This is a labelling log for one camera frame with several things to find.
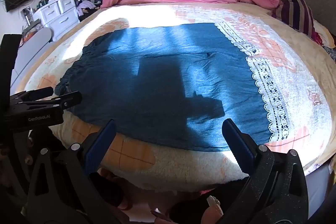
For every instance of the person's right hand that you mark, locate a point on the person's right hand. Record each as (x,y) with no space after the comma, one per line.
(207,213)

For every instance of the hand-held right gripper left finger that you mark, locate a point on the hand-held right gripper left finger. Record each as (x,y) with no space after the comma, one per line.
(103,138)

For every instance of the peach printed fleece blanket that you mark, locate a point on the peach printed fleece blanket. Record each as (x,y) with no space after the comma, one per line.
(302,82)

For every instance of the grey bed footboard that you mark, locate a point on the grey bed footboard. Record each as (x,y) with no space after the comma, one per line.
(34,43)

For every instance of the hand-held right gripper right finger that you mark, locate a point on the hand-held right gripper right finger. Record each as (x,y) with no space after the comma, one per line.
(237,144)

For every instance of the purple striped pillow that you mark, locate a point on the purple striped pillow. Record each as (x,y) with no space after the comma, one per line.
(295,14)

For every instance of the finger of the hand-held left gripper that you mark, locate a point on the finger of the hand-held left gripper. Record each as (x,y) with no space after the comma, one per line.
(35,94)
(64,101)

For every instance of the blue pants with lace hem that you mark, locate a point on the blue pants with lace hem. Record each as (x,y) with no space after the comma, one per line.
(157,82)

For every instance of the white drawer cabinet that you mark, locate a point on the white drawer cabinet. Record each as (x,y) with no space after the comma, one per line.
(59,14)

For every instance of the pile of clothes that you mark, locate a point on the pile of clothes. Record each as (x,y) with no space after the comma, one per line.
(88,3)

